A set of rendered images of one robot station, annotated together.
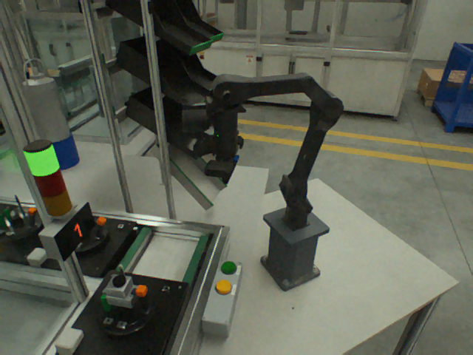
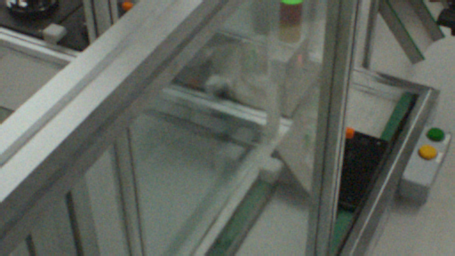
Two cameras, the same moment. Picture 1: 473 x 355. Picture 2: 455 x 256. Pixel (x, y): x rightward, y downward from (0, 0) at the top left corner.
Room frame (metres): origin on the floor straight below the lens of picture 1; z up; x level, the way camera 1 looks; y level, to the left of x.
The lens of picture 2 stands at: (-0.80, 0.11, 2.23)
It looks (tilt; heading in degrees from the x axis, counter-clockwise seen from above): 41 degrees down; 10
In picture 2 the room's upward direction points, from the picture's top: 3 degrees clockwise
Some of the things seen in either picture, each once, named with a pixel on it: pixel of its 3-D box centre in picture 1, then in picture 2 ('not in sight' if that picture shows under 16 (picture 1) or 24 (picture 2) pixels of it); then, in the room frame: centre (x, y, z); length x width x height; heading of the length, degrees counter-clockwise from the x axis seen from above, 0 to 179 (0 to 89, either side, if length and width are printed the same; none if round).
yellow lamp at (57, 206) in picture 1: (56, 200); not in sight; (0.54, 0.37, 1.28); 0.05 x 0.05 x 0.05
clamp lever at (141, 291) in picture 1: (140, 298); (344, 140); (0.49, 0.22, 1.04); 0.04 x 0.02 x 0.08; 79
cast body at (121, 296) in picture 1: (117, 288); not in sight; (0.50, 0.27, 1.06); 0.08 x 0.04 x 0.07; 79
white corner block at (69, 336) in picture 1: (69, 342); not in sight; (0.42, 0.38, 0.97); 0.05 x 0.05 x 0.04; 79
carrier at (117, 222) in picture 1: (83, 230); not in sight; (0.76, 0.47, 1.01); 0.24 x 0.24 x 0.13; 79
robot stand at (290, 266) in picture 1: (292, 245); not in sight; (0.74, -0.19, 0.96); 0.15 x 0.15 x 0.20; 27
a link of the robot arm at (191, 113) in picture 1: (207, 107); not in sight; (0.71, 0.06, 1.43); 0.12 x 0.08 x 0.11; 98
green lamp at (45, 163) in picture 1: (41, 158); not in sight; (0.54, 0.37, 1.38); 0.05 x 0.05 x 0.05
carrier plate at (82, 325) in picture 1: (129, 315); (323, 159); (0.50, 0.26, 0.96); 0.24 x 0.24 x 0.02; 79
